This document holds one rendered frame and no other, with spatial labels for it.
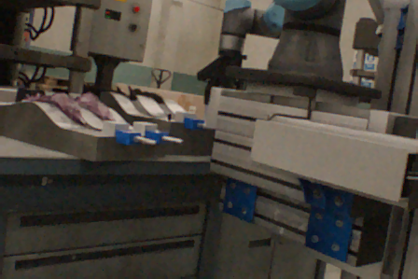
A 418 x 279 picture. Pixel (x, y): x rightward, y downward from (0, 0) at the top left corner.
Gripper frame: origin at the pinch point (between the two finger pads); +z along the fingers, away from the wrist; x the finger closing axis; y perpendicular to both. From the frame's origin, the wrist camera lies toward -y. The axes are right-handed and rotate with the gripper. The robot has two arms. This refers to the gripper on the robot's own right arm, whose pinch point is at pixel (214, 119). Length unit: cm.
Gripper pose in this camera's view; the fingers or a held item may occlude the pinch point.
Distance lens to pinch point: 141.9
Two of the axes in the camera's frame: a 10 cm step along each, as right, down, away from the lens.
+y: 6.8, 1.4, -7.2
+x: 7.2, 0.8, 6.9
